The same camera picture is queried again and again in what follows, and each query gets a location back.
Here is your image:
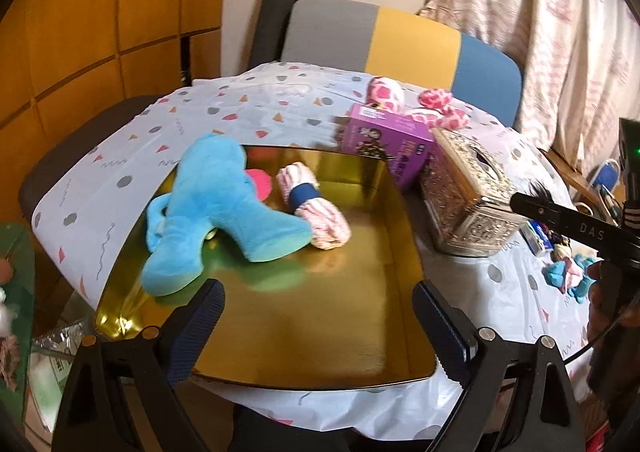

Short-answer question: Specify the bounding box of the green side table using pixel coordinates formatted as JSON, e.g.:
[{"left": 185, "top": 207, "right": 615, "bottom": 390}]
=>
[{"left": 0, "top": 222, "right": 36, "bottom": 393}]

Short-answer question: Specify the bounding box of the silver foil bag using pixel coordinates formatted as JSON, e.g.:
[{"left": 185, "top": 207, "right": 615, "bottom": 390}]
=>
[{"left": 31, "top": 322, "right": 96, "bottom": 383}]

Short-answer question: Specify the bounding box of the pink spotted plush toy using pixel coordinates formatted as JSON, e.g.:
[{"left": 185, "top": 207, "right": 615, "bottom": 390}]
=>
[{"left": 366, "top": 76, "right": 472, "bottom": 133}]

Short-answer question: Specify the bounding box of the wooden frame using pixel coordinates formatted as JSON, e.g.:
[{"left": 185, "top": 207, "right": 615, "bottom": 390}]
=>
[{"left": 540, "top": 144, "right": 626, "bottom": 223}]

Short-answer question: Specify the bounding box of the white patterned tablecloth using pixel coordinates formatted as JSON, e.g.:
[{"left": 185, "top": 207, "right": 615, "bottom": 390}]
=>
[{"left": 30, "top": 60, "right": 608, "bottom": 438}]

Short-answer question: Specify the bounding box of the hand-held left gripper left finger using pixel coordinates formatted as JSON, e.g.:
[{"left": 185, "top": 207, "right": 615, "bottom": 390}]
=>
[{"left": 52, "top": 279, "right": 226, "bottom": 452}]

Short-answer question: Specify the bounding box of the large blue plush toy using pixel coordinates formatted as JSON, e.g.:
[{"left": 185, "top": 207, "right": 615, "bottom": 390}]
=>
[{"left": 141, "top": 133, "right": 313, "bottom": 297}]

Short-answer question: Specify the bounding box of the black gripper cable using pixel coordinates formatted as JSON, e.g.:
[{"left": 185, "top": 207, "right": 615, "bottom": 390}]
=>
[{"left": 562, "top": 317, "right": 621, "bottom": 365}]

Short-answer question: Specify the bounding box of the small black-haired doll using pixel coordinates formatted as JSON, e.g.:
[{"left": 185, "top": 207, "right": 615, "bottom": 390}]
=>
[{"left": 547, "top": 227, "right": 576, "bottom": 263}]

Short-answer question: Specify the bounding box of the small blue box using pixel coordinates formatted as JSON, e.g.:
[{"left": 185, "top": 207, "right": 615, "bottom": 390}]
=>
[{"left": 520, "top": 222, "right": 553, "bottom": 253}]

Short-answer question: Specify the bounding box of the pink printed curtain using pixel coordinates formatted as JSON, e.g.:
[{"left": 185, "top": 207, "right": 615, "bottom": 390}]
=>
[{"left": 425, "top": 0, "right": 640, "bottom": 167}]

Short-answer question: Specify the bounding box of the person's right hand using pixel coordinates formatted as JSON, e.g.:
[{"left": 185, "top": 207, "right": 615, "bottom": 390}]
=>
[{"left": 586, "top": 262, "right": 640, "bottom": 433}]

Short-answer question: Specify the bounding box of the small blue pink plush toy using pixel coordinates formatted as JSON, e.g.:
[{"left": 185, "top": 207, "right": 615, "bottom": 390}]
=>
[{"left": 544, "top": 252, "right": 601, "bottom": 303}]

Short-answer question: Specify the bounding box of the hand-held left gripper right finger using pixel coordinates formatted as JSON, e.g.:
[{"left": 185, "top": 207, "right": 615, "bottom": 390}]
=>
[{"left": 414, "top": 280, "right": 586, "bottom": 452}]

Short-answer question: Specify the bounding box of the grey yellow blue chair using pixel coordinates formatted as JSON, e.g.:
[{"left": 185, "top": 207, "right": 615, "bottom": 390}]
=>
[{"left": 280, "top": 0, "right": 523, "bottom": 127}]

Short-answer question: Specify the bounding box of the silver ornate tissue box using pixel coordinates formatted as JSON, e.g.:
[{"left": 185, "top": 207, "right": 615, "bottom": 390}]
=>
[{"left": 419, "top": 128, "right": 531, "bottom": 255}]

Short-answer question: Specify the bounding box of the purple cardboard box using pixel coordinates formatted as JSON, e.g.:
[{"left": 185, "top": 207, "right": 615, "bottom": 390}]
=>
[{"left": 340, "top": 102, "right": 436, "bottom": 191}]

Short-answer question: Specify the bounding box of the pink striped towel roll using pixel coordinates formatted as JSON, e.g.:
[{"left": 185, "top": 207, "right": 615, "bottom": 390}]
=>
[{"left": 276, "top": 162, "right": 352, "bottom": 251}]

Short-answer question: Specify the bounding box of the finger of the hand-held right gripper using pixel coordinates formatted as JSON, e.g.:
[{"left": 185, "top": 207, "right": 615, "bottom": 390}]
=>
[{"left": 510, "top": 192, "right": 623, "bottom": 263}]

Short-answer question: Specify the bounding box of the blue slipper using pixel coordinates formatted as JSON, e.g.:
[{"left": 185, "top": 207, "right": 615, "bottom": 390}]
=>
[{"left": 585, "top": 159, "right": 623, "bottom": 193}]

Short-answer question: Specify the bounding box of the black rolled mat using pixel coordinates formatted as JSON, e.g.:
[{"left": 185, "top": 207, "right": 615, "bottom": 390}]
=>
[{"left": 252, "top": 0, "right": 303, "bottom": 67}]

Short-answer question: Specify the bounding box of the gold metal tray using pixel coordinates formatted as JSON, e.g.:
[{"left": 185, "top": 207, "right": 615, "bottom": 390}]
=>
[{"left": 92, "top": 142, "right": 437, "bottom": 390}]

